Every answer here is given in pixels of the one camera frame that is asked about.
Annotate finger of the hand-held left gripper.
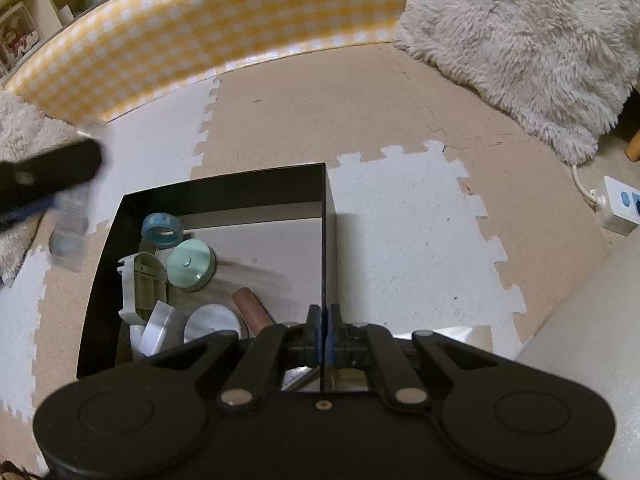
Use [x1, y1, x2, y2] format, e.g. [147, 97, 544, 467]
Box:
[0, 139, 104, 199]
[0, 194, 59, 234]

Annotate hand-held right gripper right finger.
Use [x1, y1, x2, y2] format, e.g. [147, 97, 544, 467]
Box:
[327, 304, 497, 407]

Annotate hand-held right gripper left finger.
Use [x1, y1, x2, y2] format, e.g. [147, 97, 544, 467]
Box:
[155, 304, 324, 407]

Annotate clear plastic case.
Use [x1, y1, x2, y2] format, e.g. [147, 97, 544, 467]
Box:
[47, 119, 114, 272]

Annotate brown cylinder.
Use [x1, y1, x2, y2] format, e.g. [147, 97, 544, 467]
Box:
[232, 287, 276, 339]

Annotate white round device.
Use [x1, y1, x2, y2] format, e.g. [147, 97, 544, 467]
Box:
[183, 304, 242, 344]

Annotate black cardboard box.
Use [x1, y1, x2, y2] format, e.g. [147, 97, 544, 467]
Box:
[76, 162, 337, 394]

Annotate blue tape roll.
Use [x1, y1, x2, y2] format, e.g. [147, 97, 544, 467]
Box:
[141, 212, 185, 250]

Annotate mint green tape measure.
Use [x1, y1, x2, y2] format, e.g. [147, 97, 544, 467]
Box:
[165, 238, 217, 292]

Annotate white plastic holder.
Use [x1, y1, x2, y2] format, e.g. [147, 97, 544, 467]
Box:
[117, 251, 167, 325]

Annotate white plug adapter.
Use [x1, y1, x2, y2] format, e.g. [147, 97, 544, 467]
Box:
[130, 301, 192, 361]

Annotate white shelf unit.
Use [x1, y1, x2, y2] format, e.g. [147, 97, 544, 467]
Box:
[0, 0, 147, 82]

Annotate yellow checked bumper cushion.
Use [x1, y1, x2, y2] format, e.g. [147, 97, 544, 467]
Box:
[5, 0, 421, 127]

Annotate white power strip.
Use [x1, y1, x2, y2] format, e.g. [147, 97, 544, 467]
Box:
[590, 175, 640, 235]

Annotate white power cord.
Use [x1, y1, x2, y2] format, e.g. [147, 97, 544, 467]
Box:
[571, 162, 609, 209]

